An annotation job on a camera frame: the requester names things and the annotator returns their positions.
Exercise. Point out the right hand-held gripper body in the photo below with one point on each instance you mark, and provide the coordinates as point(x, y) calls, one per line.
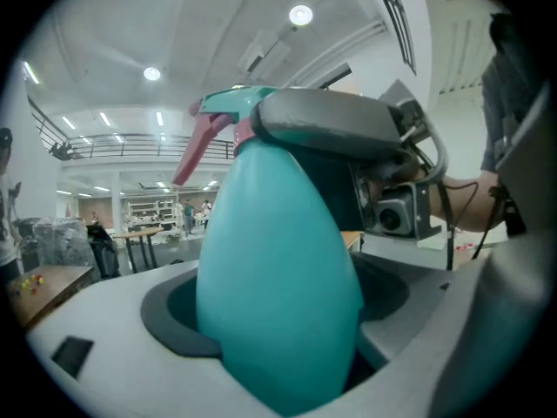
point(428, 177)

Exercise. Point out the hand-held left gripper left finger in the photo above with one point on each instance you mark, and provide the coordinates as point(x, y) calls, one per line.
point(117, 320)

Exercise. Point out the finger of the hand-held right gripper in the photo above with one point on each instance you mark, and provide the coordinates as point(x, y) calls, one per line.
point(330, 118)
point(328, 194)

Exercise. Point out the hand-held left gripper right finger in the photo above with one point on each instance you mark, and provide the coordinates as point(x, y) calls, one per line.
point(418, 312)

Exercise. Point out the teal spray bottle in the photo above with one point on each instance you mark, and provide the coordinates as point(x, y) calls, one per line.
point(274, 277)

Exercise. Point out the teal spray head pink trigger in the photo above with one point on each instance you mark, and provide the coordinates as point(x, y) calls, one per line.
point(226, 103)

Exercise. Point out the person's right forearm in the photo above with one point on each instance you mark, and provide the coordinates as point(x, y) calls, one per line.
point(467, 203)

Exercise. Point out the black chair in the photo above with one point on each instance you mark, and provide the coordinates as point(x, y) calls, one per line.
point(102, 251)

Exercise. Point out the round wooden table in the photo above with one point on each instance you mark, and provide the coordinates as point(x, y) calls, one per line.
point(139, 233)

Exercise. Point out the ceiling air conditioner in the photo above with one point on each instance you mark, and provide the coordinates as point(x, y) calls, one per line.
point(265, 52)

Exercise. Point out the plastic-wrapped bundle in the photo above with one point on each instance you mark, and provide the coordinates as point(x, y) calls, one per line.
point(61, 242)

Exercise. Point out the group of coloured beads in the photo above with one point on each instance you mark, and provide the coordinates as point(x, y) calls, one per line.
point(28, 283)

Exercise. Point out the round ceiling light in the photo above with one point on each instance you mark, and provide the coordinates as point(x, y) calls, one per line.
point(300, 14)
point(152, 73)

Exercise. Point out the white shelving rack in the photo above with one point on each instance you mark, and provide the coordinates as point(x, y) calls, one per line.
point(150, 211)

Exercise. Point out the black balcony railing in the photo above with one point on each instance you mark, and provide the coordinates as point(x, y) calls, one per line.
point(130, 144)

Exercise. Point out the grey gripper camera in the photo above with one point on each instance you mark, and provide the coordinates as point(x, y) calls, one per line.
point(393, 216)

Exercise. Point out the black window frame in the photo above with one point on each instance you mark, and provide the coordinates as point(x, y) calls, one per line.
point(398, 20)

